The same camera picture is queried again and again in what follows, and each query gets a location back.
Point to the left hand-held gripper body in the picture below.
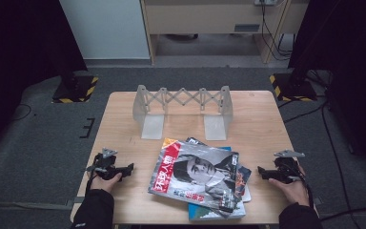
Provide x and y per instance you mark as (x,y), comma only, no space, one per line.
(105,165)

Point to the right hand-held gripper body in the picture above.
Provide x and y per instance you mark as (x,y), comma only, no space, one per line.
(286,168)

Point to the white caterpillar picture book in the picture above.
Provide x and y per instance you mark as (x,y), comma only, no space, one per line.
(247,197)

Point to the grey extendable metal book rack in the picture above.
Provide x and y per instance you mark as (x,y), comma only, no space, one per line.
(152,125)

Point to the thick blue book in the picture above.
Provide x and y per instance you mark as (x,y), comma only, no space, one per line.
(203,215)

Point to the person's left hand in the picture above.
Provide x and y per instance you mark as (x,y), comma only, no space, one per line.
(103,185)

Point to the person's right hand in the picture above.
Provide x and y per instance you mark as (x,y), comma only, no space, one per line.
(294,192)

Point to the black yellow striped stand base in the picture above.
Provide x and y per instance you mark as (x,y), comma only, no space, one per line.
(295,89)
(76,90)

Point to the black curtain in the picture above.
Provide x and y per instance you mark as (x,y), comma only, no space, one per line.
(355,63)
(19,63)

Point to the white cabinet panel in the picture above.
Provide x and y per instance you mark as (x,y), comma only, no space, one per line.
(108,28)

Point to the beige wooden desk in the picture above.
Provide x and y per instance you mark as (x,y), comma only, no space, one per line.
(203,17)

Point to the white power strip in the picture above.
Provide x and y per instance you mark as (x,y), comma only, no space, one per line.
(265,2)

